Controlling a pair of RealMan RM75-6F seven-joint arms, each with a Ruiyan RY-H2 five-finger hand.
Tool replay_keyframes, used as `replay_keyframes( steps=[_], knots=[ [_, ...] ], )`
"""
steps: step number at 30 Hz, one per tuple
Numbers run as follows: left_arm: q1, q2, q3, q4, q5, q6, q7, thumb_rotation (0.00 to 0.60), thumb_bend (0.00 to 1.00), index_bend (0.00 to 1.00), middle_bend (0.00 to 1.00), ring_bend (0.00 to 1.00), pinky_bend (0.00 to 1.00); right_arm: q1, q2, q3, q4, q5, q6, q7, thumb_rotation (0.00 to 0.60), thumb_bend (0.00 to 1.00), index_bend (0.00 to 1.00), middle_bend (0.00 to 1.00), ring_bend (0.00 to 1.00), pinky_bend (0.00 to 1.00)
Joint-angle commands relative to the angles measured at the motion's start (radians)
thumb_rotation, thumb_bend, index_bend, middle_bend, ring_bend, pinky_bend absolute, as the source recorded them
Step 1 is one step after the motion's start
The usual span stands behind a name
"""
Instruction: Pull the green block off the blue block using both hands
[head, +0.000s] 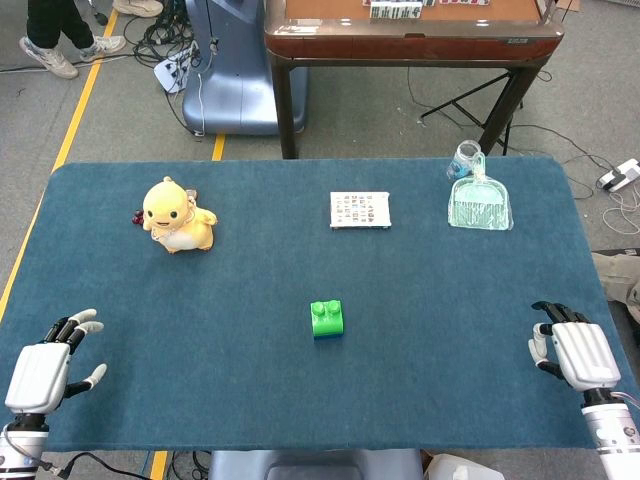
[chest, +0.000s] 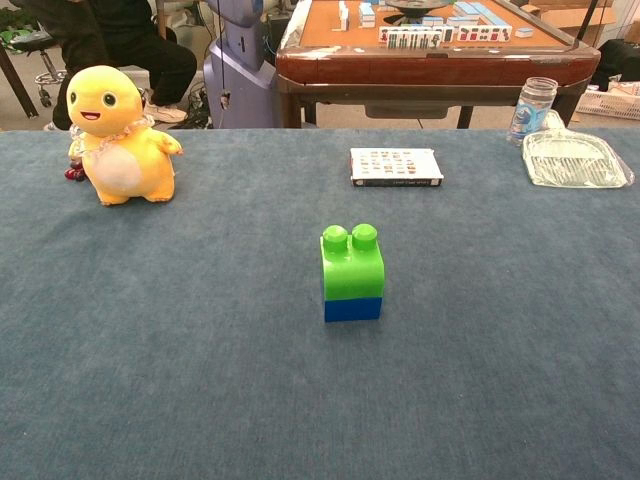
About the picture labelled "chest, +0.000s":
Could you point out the dark red bead cluster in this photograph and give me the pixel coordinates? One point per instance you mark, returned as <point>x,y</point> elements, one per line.
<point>75,174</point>

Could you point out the person in black clothes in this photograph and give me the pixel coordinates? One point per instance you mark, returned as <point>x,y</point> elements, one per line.
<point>150,55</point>

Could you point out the blue-backed mahjong tile stack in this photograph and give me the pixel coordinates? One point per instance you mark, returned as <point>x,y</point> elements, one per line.
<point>366,15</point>
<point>343,15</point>

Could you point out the black mahjong table centre dial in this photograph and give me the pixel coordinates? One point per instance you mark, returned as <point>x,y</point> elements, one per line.
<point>417,10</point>

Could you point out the standing mahjong tile row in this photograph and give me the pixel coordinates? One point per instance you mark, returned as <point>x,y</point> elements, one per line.
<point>415,37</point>

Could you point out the brown mahjong table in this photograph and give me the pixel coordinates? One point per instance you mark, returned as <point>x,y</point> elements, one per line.
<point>425,67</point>

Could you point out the blue-backed mahjong tile wall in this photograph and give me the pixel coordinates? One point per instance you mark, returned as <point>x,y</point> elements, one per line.
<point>472,12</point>

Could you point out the black swivel stool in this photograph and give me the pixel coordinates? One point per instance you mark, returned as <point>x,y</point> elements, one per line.
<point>47,75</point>

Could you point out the clear bottle blue label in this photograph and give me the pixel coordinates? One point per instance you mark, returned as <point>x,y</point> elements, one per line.
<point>532,110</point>

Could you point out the blue table cloth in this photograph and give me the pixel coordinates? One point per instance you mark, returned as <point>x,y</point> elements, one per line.
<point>150,350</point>

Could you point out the yellow plush dinosaur toy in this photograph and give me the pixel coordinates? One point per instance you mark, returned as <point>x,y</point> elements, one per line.
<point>125,150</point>

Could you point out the clear plastic dustpan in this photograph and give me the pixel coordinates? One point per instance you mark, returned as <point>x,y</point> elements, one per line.
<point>575,160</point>

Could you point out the blue building block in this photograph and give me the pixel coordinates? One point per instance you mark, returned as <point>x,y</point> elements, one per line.
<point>352,310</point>

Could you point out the single blue-backed mahjong tile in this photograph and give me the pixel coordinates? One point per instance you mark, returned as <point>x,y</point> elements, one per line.
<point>523,32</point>

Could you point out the black bag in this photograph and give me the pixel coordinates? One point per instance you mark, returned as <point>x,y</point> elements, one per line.
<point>620,60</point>

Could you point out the green building block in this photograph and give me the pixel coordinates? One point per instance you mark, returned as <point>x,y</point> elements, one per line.
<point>352,275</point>

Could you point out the blue grey machine base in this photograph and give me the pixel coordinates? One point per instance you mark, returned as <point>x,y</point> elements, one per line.
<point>240,75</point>

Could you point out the flat red-print mahjong tile row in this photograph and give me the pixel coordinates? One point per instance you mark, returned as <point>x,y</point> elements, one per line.
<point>482,33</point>

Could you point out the printed sticker card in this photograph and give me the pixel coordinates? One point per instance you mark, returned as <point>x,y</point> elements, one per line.
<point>390,162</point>

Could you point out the white plastic basket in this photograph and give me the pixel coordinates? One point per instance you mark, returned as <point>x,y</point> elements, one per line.
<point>610,105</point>

